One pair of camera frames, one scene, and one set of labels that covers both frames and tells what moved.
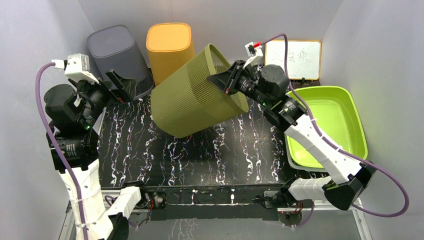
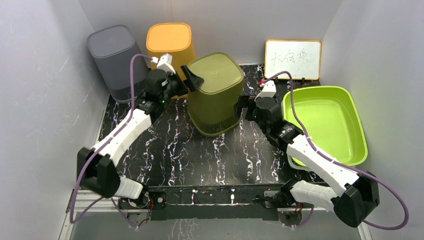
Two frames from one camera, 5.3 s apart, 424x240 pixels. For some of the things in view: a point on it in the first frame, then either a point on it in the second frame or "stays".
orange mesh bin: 169,46 stays
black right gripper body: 247,84 to 261,123
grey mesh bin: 114,48 stays
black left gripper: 119,93 to 192,83
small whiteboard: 303,57 stays
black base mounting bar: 213,202 stays
